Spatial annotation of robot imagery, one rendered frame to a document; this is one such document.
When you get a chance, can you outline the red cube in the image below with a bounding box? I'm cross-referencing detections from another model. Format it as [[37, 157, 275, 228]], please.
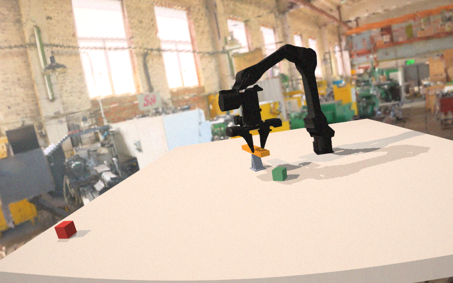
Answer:
[[55, 221, 77, 239]]

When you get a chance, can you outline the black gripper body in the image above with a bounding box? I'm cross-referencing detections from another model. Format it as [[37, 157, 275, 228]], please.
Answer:
[[226, 105, 282, 137]]

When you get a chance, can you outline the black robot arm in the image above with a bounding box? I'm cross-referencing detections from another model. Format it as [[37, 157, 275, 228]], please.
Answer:
[[218, 44, 335, 155]]

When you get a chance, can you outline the green cube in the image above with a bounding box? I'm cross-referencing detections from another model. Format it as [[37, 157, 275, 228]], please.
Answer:
[[272, 167, 287, 181]]

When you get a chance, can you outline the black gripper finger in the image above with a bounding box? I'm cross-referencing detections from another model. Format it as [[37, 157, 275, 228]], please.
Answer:
[[258, 129, 272, 148], [240, 134, 254, 153]]

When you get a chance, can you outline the yellow bar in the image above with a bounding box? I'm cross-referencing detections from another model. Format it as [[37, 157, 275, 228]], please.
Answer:
[[242, 144, 270, 158]]

